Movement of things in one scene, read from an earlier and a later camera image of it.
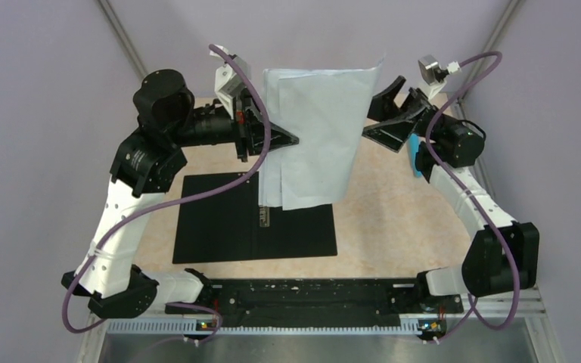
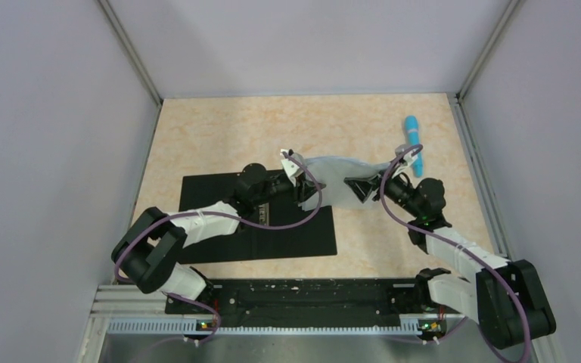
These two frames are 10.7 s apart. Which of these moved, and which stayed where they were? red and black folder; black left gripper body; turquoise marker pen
Moved: black left gripper body
Stayed: turquoise marker pen; red and black folder
